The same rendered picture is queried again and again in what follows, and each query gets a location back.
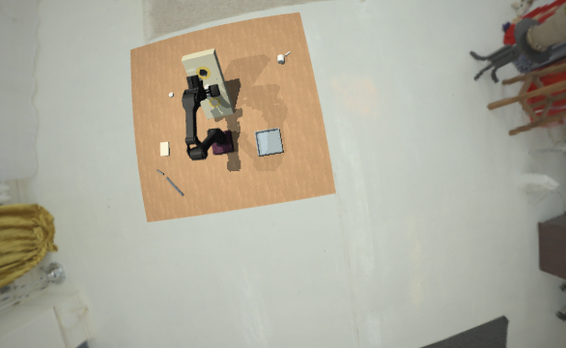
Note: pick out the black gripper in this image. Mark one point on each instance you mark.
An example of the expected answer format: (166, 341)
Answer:
(213, 91)

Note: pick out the cream service panel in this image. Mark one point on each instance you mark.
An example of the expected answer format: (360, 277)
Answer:
(205, 63)

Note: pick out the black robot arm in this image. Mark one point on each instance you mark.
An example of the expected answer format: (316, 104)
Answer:
(191, 102)

